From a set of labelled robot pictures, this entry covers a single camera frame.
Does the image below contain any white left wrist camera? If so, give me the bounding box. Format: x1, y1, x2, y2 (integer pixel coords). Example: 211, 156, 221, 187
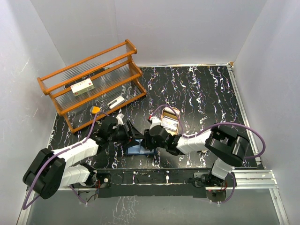
116, 113, 124, 125

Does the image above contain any orange yellow small object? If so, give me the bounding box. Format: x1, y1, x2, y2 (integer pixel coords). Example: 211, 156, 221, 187
90, 106, 101, 115

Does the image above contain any white red small box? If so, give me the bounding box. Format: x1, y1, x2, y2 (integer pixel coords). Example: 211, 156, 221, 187
71, 79, 94, 96

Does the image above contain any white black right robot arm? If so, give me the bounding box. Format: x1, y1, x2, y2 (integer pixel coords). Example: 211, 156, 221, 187
141, 125, 249, 187

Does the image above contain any blue leather card holder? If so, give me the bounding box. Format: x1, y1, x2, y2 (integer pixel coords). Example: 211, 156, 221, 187
126, 139, 157, 156

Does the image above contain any orange wooden shelf rack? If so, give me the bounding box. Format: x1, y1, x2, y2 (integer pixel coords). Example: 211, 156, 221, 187
37, 39, 147, 133

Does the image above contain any stack of credit cards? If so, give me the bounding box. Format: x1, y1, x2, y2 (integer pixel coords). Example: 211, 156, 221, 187
161, 111, 179, 133

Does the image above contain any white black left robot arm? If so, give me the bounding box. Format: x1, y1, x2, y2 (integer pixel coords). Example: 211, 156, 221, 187
22, 116, 144, 199

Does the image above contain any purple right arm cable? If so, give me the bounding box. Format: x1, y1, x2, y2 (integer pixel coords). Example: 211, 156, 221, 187
150, 105, 266, 204

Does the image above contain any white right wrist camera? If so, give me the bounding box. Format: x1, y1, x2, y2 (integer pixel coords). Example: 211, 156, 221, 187
148, 116, 161, 129

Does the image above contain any white black small device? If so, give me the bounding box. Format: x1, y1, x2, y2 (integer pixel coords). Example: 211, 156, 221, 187
107, 96, 125, 109

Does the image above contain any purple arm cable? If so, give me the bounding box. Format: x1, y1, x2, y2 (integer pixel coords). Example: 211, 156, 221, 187
22, 111, 111, 210
150, 105, 266, 204

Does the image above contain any beige oval card tray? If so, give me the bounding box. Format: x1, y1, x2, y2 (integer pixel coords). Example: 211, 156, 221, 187
161, 107, 180, 135

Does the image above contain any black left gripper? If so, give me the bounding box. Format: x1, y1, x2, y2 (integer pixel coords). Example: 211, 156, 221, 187
108, 121, 145, 148

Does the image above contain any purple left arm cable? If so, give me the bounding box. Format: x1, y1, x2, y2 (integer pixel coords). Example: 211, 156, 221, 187
22, 111, 111, 210

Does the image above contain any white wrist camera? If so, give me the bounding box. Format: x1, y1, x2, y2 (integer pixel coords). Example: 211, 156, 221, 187
148, 116, 161, 129
116, 113, 124, 125

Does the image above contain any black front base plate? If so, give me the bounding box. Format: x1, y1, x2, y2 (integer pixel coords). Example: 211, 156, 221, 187
97, 168, 209, 198

